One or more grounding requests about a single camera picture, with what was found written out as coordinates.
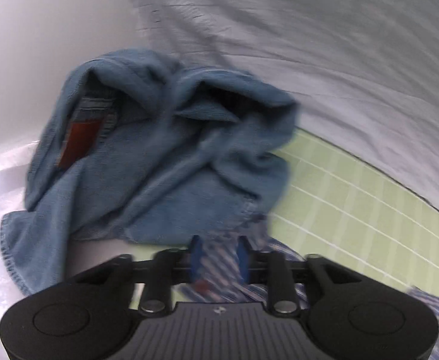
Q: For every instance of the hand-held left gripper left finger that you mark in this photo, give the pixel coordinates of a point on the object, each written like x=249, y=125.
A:
x=195, y=258

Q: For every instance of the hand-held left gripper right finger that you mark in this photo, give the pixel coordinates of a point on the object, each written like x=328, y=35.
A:
x=243, y=258

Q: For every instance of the blue plaid shirt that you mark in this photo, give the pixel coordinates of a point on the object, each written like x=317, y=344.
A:
x=219, y=260

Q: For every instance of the blue denim garment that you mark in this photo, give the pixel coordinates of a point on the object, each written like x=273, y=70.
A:
x=159, y=165

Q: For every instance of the clear plastic bag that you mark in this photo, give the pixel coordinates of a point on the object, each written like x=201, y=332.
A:
x=1, y=180

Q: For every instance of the white printed blanket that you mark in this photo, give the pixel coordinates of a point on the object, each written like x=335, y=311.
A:
x=298, y=45

